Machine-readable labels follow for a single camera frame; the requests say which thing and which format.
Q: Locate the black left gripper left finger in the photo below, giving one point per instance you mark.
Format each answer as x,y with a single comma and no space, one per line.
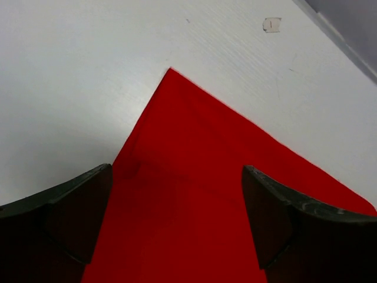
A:
51,236

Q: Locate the small beige tape piece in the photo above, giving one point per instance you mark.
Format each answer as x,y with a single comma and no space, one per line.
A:
271,24

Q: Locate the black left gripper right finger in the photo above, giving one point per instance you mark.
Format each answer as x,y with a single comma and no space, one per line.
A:
298,238

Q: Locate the red t-shirt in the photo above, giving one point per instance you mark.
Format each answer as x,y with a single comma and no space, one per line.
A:
176,211

